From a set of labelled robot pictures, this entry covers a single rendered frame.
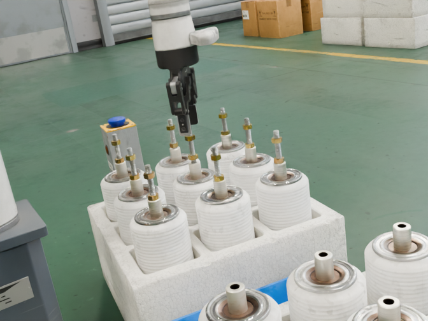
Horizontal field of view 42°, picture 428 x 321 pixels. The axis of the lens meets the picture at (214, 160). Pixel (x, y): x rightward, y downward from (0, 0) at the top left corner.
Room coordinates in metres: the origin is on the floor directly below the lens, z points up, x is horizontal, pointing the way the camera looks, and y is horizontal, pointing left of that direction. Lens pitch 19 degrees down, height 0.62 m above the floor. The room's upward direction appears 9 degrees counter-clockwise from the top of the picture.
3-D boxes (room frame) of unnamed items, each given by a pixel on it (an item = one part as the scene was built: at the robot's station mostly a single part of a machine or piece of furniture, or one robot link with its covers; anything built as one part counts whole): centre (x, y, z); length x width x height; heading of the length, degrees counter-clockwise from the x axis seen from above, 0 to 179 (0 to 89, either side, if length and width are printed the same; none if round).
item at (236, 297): (0.54, 0.00, 0.26); 0.02 x 0.02 x 0.03
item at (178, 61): (0.99, 0.04, 0.46); 0.08 x 0.08 x 0.09
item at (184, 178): (0.99, 0.04, 0.25); 0.08 x 0.08 x 0.01
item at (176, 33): (0.99, 0.02, 0.53); 0.11 x 0.09 x 0.06; 79
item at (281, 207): (0.92, -0.11, 0.16); 0.10 x 0.10 x 0.18
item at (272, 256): (0.99, 0.04, 0.09); 0.39 x 0.39 x 0.18; 20
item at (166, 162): (1.10, 0.08, 0.25); 0.08 x 0.08 x 0.01
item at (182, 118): (0.95, 0.05, 0.38); 0.03 x 0.01 x 0.05; 169
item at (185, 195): (0.99, 0.04, 0.16); 0.10 x 0.10 x 0.18
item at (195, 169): (0.99, 0.04, 0.26); 0.02 x 0.02 x 0.03
